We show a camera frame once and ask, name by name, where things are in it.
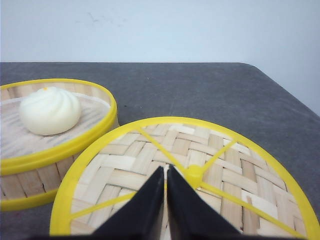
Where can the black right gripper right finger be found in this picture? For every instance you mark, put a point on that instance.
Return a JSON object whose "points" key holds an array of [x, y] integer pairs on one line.
{"points": [[189, 215]]}

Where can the woven bamboo steamer lid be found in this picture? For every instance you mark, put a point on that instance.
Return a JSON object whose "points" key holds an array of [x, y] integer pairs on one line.
{"points": [[232, 174]]}

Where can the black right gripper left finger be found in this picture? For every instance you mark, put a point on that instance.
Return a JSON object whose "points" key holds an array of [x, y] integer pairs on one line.
{"points": [[141, 216]]}

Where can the white steamed bun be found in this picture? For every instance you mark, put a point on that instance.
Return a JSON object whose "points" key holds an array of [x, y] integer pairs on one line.
{"points": [[50, 111]]}

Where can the bamboo steamer basket with bun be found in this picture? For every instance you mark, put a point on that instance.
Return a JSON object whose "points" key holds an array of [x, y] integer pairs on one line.
{"points": [[32, 166]]}

